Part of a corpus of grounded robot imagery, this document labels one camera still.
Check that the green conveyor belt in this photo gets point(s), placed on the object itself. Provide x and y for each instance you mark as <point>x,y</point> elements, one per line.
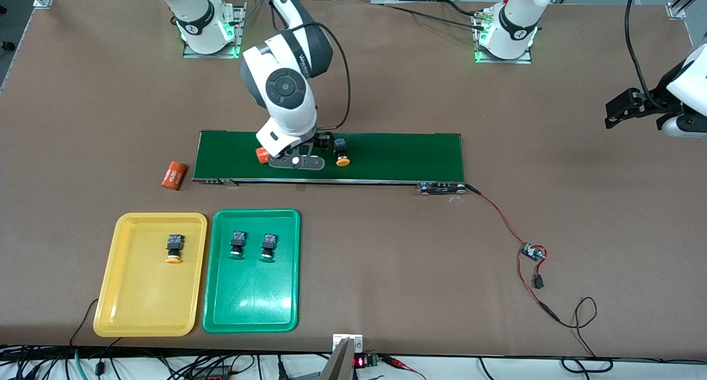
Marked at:
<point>414,148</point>

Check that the orange cylinder with white print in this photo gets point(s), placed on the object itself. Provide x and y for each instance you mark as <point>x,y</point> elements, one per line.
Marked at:
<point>260,156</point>
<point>173,175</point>

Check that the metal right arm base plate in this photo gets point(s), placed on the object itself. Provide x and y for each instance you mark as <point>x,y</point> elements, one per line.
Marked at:
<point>210,56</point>

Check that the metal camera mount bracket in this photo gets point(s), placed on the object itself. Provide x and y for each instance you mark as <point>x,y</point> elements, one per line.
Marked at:
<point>339,363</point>

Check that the yellow plastic tray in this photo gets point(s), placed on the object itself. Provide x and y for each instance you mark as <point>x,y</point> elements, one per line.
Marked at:
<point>149,302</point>

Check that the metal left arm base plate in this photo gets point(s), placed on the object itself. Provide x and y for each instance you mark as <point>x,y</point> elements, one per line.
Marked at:
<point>505,61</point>

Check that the small black switch connector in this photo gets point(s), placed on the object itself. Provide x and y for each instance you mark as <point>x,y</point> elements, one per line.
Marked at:
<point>538,282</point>

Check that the red digit display module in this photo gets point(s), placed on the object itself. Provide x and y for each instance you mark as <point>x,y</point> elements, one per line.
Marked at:
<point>360,362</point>

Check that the red black clip lead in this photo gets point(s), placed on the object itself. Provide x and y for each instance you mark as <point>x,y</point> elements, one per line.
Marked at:
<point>400,363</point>

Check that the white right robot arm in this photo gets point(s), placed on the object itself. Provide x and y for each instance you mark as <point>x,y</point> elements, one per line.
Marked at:
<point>284,87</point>

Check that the small green circuit board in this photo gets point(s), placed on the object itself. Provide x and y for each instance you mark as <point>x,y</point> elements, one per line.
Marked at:
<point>533,252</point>

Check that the green push button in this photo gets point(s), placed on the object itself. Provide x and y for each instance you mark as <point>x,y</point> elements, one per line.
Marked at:
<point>268,241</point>
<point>238,239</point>

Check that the yellow push button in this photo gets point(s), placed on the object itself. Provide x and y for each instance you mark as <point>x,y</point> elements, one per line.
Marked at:
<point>343,161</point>
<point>174,242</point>

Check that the green plastic tray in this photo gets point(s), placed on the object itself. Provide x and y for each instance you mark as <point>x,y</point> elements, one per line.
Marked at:
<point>251,297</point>

